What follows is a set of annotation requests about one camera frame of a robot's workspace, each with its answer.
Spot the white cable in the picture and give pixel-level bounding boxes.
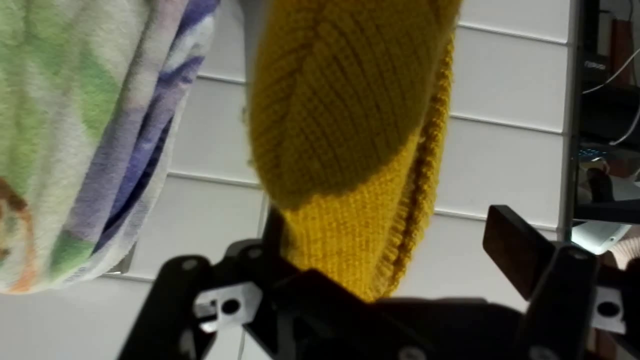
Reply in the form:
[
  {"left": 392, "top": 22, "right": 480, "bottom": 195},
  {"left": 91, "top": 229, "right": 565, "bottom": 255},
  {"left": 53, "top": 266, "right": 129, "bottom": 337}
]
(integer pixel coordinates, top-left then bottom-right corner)
[{"left": 582, "top": 43, "right": 640, "bottom": 149}]

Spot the yellow knit beanie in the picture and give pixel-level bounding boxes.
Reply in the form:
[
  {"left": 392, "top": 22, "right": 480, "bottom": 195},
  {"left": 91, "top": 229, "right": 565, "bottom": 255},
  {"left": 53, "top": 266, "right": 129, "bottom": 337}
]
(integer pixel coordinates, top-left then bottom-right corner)
[{"left": 245, "top": 0, "right": 464, "bottom": 304}]

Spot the floral multicolour towel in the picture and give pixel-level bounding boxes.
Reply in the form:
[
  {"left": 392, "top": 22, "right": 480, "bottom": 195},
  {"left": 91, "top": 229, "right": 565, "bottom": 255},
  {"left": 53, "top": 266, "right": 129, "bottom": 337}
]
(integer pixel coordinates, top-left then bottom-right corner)
[{"left": 0, "top": 0, "right": 221, "bottom": 295}]

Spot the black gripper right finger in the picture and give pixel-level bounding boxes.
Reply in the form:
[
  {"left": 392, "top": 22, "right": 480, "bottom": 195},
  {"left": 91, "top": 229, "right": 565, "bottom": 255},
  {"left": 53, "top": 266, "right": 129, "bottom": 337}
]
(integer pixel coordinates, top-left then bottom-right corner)
[{"left": 482, "top": 201, "right": 559, "bottom": 304}]

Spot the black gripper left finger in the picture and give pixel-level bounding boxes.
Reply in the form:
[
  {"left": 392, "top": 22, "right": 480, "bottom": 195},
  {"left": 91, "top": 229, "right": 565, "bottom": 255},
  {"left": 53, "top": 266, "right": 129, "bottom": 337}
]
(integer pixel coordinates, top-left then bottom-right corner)
[{"left": 262, "top": 206, "right": 295, "bottom": 267}]

